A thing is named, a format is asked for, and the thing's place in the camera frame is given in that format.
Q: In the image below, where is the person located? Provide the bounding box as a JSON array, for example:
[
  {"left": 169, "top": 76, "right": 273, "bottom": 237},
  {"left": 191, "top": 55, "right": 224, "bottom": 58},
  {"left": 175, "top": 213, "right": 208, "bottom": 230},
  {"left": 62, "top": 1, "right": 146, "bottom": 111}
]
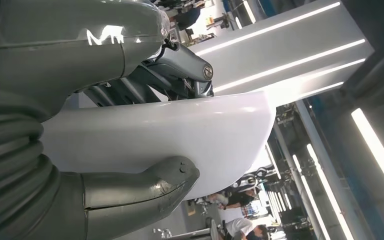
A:
[
  {"left": 224, "top": 216, "right": 270, "bottom": 240},
  {"left": 208, "top": 188, "right": 262, "bottom": 212}
]

